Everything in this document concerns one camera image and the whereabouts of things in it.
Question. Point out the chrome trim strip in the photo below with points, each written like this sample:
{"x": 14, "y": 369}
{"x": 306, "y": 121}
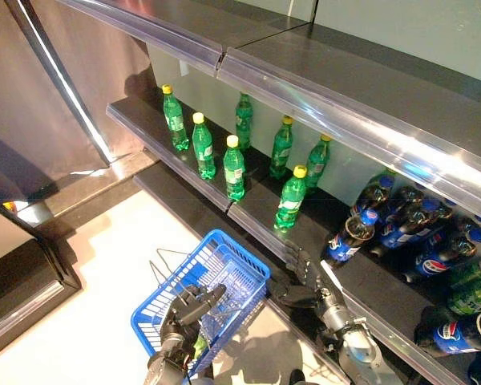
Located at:
{"x": 64, "y": 82}

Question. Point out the blue plastic shopping basket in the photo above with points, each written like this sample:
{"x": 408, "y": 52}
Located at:
{"x": 236, "y": 272}

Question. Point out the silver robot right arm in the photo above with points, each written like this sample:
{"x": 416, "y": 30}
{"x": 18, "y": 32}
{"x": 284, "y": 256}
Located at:
{"x": 356, "y": 353}

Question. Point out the dark display cabinet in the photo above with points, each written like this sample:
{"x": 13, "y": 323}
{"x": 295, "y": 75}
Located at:
{"x": 24, "y": 276}

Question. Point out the silver robot right leg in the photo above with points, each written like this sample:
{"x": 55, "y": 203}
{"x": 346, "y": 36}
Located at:
{"x": 297, "y": 377}

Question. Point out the Pepsi cola bottle blue cap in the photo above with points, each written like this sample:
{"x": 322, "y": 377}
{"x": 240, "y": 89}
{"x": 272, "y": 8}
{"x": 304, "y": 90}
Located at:
{"x": 433, "y": 262}
{"x": 405, "y": 232}
{"x": 409, "y": 196}
{"x": 453, "y": 333}
{"x": 346, "y": 244}
{"x": 370, "y": 196}

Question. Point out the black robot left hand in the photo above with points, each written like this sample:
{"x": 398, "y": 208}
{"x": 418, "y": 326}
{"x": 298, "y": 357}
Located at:
{"x": 184, "y": 313}

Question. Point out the small orange object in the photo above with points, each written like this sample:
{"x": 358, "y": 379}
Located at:
{"x": 10, "y": 206}

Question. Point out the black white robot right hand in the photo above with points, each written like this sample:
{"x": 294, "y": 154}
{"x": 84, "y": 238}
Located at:
{"x": 304, "y": 294}

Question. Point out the glossy brown base ledge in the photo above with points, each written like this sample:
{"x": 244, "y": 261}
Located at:
{"x": 84, "y": 188}

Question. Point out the green soda bottle yellow cap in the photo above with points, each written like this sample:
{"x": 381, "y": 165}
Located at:
{"x": 290, "y": 200}
{"x": 317, "y": 164}
{"x": 378, "y": 178}
{"x": 477, "y": 274}
{"x": 203, "y": 148}
{"x": 473, "y": 302}
{"x": 234, "y": 172}
{"x": 175, "y": 120}

